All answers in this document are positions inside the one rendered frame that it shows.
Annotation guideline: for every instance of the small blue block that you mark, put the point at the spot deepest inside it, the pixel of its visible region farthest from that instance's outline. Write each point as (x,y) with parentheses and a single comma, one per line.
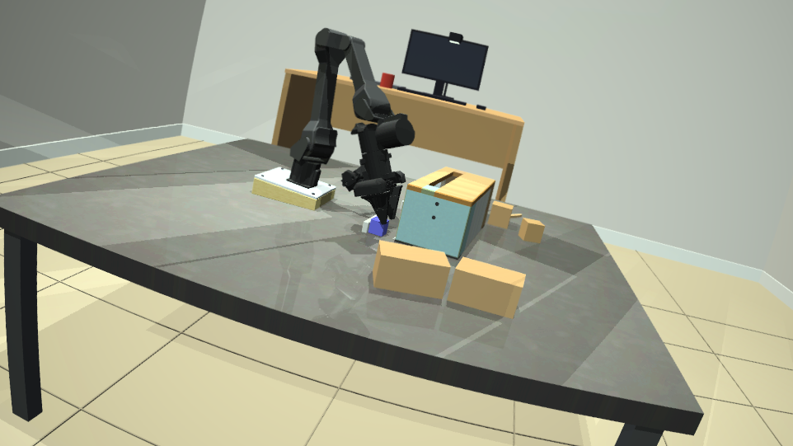
(377,228)

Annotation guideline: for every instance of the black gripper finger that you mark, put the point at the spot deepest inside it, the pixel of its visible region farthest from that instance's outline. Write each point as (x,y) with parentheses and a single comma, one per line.
(380,204)
(393,201)

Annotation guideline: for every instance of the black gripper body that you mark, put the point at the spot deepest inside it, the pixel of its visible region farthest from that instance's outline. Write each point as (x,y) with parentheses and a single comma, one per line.
(380,175)

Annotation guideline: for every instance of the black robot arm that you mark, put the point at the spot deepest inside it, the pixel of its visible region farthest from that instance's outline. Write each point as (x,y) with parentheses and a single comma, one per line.
(318,139)

